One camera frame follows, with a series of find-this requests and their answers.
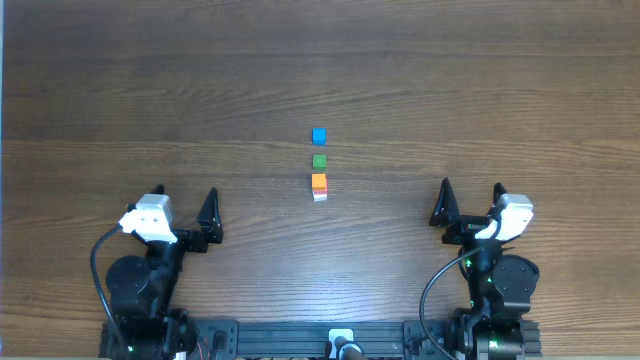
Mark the white cube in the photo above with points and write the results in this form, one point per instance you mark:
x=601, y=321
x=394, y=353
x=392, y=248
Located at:
x=320, y=198

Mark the orange cube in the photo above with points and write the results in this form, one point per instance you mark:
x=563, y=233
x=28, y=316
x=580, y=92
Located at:
x=319, y=181

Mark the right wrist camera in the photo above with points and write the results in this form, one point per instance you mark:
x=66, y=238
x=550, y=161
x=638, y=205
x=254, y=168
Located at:
x=510, y=215

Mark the blue cube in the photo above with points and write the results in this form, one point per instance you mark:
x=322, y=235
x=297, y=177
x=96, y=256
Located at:
x=319, y=136

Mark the green cube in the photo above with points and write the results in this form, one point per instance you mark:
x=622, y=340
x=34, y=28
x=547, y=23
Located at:
x=319, y=162

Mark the red cube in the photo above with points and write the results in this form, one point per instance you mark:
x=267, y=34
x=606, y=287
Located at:
x=322, y=192

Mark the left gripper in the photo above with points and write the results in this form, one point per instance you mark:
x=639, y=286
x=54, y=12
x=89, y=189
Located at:
x=192, y=240

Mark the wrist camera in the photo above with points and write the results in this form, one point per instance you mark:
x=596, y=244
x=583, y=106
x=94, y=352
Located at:
x=150, y=217
x=510, y=215

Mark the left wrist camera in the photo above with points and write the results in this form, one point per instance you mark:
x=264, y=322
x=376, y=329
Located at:
x=150, y=217

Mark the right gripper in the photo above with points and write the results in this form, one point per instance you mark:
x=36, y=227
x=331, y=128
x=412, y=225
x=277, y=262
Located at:
x=462, y=227

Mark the mounting rail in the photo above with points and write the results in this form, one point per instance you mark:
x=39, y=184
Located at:
x=290, y=340

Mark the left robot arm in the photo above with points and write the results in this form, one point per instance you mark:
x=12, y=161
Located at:
x=135, y=285

